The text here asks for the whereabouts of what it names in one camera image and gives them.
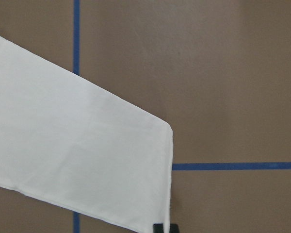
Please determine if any white printed t-shirt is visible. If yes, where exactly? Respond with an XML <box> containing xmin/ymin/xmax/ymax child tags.
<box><xmin>0</xmin><ymin>36</ymin><xmax>173</xmax><ymax>233</ymax></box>

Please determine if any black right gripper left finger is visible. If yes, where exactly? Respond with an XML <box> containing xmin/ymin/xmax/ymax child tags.
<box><xmin>153</xmin><ymin>223</ymin><xmax>164</xmax><ymax>233</ymax></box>

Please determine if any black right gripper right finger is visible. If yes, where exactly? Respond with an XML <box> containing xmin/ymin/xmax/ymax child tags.
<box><xmin>169</xmin><ymin>223</ymin><xmax>179</xmax><ymax>233</ymax></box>

